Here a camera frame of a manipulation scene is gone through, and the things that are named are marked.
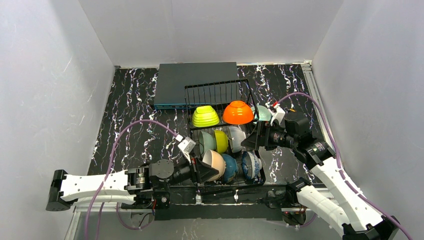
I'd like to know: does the dark blue beige bowl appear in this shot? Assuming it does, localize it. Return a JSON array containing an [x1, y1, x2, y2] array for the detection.
[[221, 153, 238, 184]]

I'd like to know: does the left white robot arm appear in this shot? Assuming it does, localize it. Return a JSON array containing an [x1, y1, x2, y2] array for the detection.
[[45, 156, 226, 212]]

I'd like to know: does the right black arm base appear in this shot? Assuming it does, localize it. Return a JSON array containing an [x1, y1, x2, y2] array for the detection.
[[256, 177, 318, 230]]

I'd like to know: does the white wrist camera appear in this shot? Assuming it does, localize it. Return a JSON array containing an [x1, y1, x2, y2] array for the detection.
[[175, 134, 196, 162], [269, 102, 286, 126]]

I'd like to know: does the pale green bowl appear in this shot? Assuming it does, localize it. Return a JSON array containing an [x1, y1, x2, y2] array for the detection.
[[199, 131, 217, 157]]

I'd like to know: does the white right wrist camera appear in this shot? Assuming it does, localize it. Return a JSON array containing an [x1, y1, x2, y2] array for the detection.
[[269, 102, 286, 126]]

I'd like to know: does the black wire dish rack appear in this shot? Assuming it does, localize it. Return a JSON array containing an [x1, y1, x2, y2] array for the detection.
[[184, 79, 266, 195]]

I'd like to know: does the grey green small bowl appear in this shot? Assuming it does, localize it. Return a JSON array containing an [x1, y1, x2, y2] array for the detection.
[[250, 105, 272, 125]]

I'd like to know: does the yellow green bowl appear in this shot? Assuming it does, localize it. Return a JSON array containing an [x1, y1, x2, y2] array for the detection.
[[214, 129, 229, 154]]

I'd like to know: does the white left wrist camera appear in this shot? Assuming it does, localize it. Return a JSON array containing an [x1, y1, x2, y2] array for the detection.
[[175, 134, 196, 162]]

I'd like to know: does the blue patterned bowl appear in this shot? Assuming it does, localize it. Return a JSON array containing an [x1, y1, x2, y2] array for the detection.
[[241, 151, 263, 180]]

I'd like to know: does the aluminium table edge rail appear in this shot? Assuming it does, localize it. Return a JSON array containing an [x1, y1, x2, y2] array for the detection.
[[300, 62, 339, 153]]

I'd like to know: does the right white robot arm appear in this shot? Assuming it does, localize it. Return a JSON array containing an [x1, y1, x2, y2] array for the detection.
[[241, 111, 399, 240]]

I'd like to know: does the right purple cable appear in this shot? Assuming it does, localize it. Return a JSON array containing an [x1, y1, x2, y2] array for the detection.
[[276, 92, 415, 240]]

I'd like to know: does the orange white bowl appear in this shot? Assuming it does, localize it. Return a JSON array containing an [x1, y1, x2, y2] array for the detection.
[[222, 100, 254, 125]]

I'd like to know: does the dark striped white bowl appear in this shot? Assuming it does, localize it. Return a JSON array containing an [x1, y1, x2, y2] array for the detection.
[[227, 125, 246, 153]]

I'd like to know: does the green white bowl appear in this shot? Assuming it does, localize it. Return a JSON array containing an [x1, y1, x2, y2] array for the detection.
[[192, 105, 220, 128]]

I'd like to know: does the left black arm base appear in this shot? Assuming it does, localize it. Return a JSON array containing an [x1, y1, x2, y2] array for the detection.
[[119, 190, 171, 227]]

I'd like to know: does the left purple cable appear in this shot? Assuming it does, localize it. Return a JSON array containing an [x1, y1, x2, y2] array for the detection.
[[84, 119, 181, 240]]

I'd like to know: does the purple cable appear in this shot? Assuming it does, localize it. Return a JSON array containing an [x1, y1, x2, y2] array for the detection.
[[84, 119, 181, 240], [276, 92, 415, 240]]

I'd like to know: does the cream white bowl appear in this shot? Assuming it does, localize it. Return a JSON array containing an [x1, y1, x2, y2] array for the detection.
[[202, 149, 226, 182]]

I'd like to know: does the dark grey flat box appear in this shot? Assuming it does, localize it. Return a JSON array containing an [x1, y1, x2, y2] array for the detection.
[[152, 62, 238, 110]]

